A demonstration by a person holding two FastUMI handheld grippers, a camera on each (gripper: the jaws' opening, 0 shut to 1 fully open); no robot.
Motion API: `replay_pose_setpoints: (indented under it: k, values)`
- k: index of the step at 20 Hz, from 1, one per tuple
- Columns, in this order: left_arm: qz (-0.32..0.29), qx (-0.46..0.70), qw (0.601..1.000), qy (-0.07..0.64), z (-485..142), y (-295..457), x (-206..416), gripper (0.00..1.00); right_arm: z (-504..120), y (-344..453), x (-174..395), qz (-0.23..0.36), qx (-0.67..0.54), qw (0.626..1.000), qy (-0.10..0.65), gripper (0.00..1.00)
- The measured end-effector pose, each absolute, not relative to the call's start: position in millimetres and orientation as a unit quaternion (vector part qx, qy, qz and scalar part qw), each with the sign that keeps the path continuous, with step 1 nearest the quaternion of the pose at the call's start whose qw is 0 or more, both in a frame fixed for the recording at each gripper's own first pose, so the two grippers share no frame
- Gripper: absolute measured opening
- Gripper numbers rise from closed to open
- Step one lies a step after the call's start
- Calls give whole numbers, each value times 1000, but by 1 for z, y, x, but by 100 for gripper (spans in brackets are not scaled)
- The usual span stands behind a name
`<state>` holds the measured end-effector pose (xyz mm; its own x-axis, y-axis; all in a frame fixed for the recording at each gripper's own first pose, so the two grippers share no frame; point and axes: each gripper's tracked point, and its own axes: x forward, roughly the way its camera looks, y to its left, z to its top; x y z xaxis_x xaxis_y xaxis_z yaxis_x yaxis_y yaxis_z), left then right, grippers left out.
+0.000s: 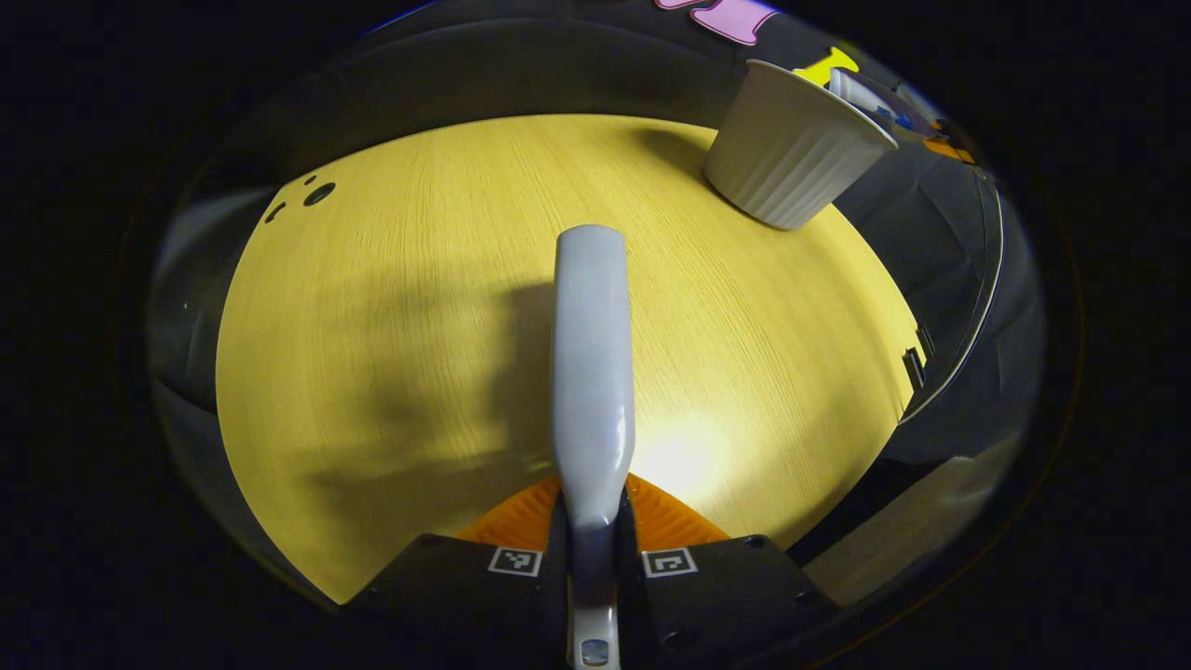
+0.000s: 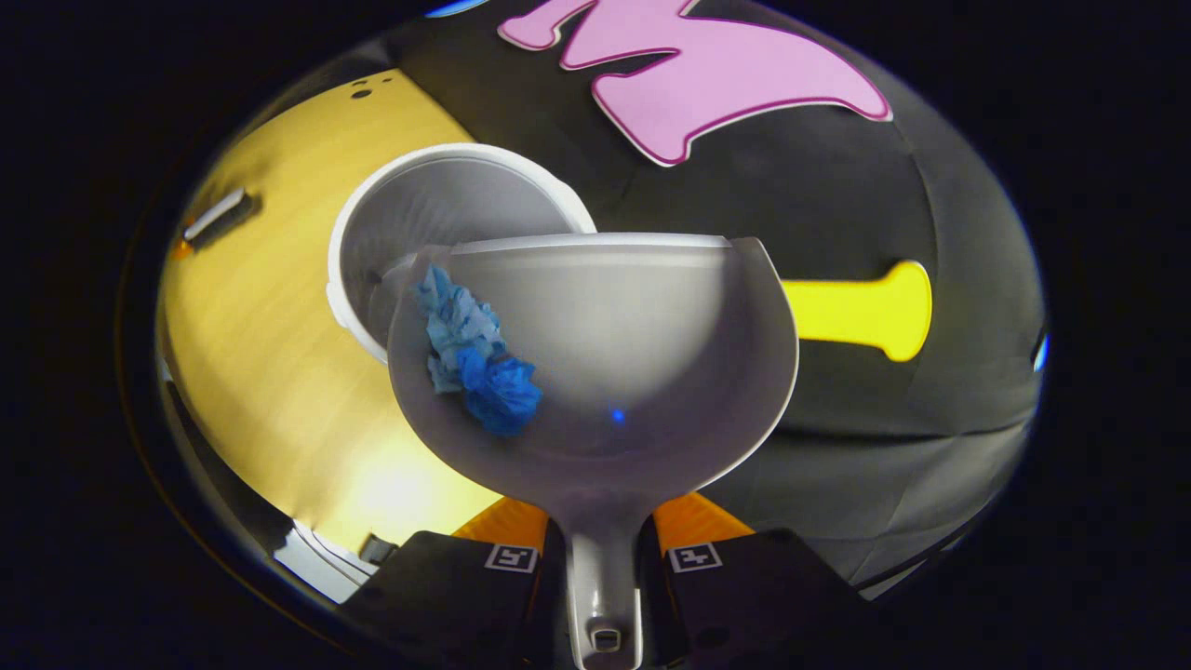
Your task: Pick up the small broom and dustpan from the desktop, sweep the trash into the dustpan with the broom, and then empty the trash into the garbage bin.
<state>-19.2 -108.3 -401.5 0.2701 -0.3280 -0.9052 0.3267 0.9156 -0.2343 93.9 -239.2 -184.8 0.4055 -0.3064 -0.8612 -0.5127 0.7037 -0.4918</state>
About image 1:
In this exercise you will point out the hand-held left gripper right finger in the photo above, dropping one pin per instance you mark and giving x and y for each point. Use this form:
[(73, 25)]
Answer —
[(726, 596)]

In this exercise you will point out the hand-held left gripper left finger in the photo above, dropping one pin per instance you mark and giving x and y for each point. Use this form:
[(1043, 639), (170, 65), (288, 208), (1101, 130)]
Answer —
[(465, 596)]

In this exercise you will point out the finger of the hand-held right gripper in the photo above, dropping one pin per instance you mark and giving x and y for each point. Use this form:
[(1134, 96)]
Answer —
[(947, 150)]

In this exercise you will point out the dark blue paper scrap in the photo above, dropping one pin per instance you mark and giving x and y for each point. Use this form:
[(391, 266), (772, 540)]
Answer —
[(903, 119)]

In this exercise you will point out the grey dustpan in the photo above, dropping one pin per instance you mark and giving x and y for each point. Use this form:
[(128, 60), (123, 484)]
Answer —
[(861, 93)]

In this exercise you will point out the white ribbed garbage bin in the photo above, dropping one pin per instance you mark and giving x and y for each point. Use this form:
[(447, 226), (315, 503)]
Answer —
[(791, 149)]

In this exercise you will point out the brown board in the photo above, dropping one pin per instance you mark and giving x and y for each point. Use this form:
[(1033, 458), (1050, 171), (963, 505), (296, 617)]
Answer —
[(912, 521)]

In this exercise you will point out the black backdrop cloth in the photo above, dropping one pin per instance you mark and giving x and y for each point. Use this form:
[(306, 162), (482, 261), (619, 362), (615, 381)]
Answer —
[(558, 56)]

